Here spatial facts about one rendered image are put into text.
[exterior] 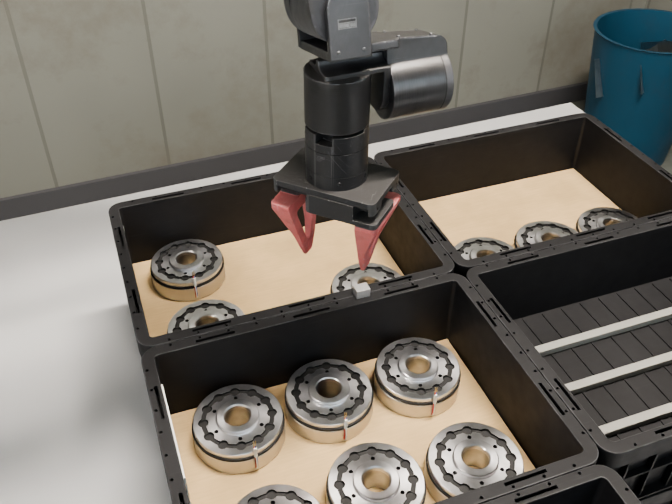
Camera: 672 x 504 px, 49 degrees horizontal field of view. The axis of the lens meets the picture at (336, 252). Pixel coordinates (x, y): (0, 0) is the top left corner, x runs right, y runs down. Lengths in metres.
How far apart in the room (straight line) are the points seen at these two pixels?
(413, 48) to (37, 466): 0.73
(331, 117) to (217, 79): 2.09
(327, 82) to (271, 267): 0.52
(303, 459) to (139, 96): 1.97
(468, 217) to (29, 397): 0.72
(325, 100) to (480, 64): 2.54
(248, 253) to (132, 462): 0.34
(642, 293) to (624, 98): 1.81
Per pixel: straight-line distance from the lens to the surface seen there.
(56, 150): 2.72
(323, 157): 0.64
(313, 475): 0.84
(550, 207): 1.26
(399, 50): 0.64
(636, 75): 2.84
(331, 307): 0.87
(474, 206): 1.23
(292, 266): 1.09
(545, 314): 1.05
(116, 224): 1.04
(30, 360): 1.22
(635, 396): 0.98
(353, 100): 0.62
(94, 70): 2.61
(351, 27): 0.60
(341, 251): 1.11
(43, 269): 1.38
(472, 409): 0.91
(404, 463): 0.82
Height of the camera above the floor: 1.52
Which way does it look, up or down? 39 degrees down
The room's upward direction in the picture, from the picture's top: straight up
